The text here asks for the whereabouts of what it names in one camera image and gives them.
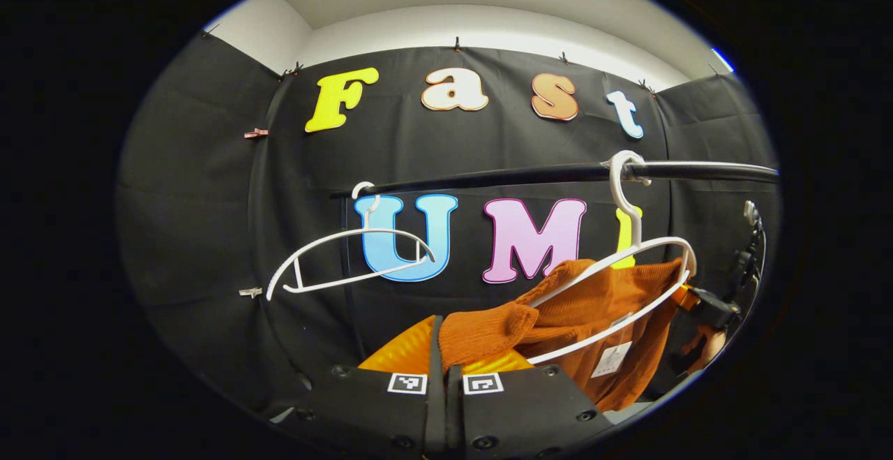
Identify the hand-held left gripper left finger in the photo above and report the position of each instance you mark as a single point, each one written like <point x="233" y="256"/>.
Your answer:
<point x="377" y="411"/>

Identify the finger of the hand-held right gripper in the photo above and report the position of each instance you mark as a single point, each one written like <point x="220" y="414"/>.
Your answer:
<point x="715" y="310"/>

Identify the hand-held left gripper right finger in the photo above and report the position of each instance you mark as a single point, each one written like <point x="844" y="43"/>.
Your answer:
<point x="530" y="411"/>

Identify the white plastic clothes hanger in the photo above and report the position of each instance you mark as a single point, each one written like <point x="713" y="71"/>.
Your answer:
<point x="633" y="226"/>
<point x="349" y="234"/>

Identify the black clothes rack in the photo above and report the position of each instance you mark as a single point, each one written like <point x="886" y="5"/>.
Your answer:
<point x="530" y="175"/>

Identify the silver clip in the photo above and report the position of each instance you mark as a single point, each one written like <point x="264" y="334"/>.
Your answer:
<point x="250" y="292"/>

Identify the black backdrop cloth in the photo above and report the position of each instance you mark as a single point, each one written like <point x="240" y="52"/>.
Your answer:
<point x="209" y="202"/>

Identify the pink clip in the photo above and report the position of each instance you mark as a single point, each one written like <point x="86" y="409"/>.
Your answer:
<point x="256" y="133"/>

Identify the row of black clips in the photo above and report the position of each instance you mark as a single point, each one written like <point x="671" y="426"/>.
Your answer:
<point x="457" y="45"/>

